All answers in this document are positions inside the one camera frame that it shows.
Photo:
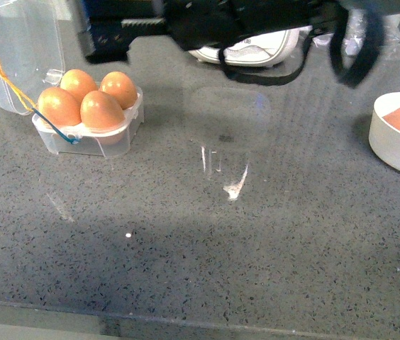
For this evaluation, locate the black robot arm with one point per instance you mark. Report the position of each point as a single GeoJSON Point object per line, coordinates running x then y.
{"type": "Point", "coordinates": [106, 29]}

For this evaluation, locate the clear plastic egg box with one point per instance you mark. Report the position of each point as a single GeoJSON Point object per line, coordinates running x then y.
{"type": "Point", "coordinates": [32, 57]}

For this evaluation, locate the white Joyoung blender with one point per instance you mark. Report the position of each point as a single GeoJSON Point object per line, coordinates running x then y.
{"type": "Point", "coordinates": [264, 50]}

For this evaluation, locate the yellow and blue rubber band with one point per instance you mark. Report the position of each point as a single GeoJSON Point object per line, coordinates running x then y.
{"type": "Point", "coordinates": [30, 105]}

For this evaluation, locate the white round bowl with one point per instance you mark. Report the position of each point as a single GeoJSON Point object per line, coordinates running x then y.
{"type": "Point", "coordinates": [384, 139]}

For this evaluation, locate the clear plastic bag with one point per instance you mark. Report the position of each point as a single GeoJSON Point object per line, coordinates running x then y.
{"type": "Point", "coordinates": [355, 35]}

